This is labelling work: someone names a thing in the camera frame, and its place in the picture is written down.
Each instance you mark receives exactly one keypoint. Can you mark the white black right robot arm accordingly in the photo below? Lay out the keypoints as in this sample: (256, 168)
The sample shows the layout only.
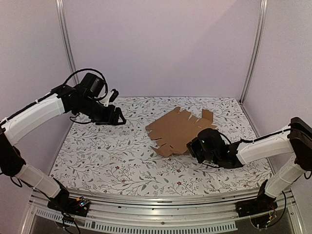
(294, 139)

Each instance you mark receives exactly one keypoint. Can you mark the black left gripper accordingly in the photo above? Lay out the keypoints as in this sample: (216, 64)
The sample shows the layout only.
(109, 118)

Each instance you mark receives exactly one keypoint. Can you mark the right aluminium corner post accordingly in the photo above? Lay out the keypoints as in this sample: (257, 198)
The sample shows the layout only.
(256, 48)

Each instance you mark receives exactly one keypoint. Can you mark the aluminium front rail frame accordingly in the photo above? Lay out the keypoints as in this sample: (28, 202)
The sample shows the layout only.
(195, 214)

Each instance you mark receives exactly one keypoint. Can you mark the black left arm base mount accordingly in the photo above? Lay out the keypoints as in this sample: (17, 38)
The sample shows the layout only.
(74, 206)

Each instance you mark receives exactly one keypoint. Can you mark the brown cardboard box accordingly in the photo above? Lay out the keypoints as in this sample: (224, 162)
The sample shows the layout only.
(175, 129)

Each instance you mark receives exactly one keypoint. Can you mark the floral patterned table mat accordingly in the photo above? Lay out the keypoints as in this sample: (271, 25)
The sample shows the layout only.
(121, 159)

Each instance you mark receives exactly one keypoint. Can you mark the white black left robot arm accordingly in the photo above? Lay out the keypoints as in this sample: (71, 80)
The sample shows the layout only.
(25, 122)

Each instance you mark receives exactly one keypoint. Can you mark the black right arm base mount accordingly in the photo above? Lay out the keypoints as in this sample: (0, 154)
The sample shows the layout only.
(262, 203)

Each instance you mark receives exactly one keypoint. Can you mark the left aluminium corner post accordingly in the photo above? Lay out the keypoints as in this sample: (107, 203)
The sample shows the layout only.
(65, 35)

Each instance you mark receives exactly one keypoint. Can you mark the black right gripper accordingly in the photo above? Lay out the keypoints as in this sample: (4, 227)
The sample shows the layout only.
(197, 148)

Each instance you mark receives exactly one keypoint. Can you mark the aluminium corner post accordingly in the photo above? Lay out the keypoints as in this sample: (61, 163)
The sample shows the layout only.
(65, 35)
(256, 48)

